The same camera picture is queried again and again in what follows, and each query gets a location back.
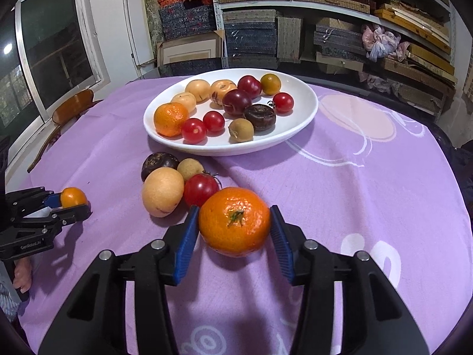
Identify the person's left hand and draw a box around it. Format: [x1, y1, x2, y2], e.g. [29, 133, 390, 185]
[12, 257, 34, 293]

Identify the metal shelving rack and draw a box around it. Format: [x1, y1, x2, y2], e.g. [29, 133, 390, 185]
[207, 0, 459, 122]

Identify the purple printed tablecloth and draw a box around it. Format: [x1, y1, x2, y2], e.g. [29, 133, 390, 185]
[17, 74, 464, 355]

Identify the dark brown water chestnut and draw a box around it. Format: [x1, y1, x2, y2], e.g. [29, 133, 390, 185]
[244, 104, 276, 132]

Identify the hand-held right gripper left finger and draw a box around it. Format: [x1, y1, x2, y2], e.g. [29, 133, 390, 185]
[38, 204, 200, 355]

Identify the white oval plate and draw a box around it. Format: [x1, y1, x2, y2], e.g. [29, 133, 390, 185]
[143, 68, 319, 156]

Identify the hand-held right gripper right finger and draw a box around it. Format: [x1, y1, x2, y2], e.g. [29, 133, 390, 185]
[270, 204, 429, 355]

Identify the stack of grey boxes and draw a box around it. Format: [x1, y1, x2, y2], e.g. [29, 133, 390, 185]
[313, 18, 366, 75]

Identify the dark flat box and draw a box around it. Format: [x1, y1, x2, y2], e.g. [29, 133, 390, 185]
[163, 57, 228, 78]

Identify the wooden chair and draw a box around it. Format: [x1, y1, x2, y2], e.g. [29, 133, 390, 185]
[27, 89, 106, 174]

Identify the orange red patterned box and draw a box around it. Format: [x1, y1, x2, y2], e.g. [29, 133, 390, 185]
[158, 0, 213, 8]

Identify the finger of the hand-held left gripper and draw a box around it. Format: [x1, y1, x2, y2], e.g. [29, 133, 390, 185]
[22, 203, 92, 227]
[15, 188, 63, 211]

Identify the large tan loquat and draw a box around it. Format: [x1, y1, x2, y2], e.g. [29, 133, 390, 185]
[142, 167, 185, 218]

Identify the cardboard box with frame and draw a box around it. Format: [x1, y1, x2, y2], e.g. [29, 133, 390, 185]
[157, 31, 226, 68]

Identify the orange mandarin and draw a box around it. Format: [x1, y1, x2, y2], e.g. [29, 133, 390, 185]
[154, 102, 190, 137]
[198, 187, 272, 258]

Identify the dark purple plum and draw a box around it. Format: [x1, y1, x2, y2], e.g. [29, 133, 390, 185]
[237, 75, 263, 99]
[222, 89, 253, 117]

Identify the pink crumpled bag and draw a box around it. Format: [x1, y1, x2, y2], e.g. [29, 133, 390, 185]
[361, 23, 410, 63]

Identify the upright woven box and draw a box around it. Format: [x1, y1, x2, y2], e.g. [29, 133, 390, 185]
[277, 17, 305, 63]

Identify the mottled stone slab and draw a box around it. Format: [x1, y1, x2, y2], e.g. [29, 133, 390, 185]
[142, 0, 163, 41]

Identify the dark purple round fruit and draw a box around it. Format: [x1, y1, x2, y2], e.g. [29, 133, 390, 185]
[141, 153, 180, 183]

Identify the dark bulky object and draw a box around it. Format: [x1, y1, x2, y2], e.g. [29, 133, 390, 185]
[425, 122, 473, 208]

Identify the white framed window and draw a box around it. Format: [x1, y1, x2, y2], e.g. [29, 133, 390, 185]
[0, 0, 111, 178]

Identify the yellow cherry tomato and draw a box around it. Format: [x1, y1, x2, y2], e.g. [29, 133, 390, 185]
[260, 73, 282, 96]
[60, 187, 88, 209]

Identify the small brown longan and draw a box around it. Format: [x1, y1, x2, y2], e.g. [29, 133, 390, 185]
[176, 158, 205, 183]
[228, 118, 255, 143]

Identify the white leaning panel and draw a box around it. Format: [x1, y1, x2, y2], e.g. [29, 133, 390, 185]
[122, 0, 161, 80]

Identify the stack of navy boxes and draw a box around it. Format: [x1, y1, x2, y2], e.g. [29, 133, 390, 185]
[223, 9, 279, 69]

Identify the stack of yellow wooden boxes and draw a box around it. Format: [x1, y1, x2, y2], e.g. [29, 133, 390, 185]
[360, 2, 459, 106]

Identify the stack of blue patterned boxes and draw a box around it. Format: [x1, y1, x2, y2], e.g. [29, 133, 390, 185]
[159, 2, 218, 41]

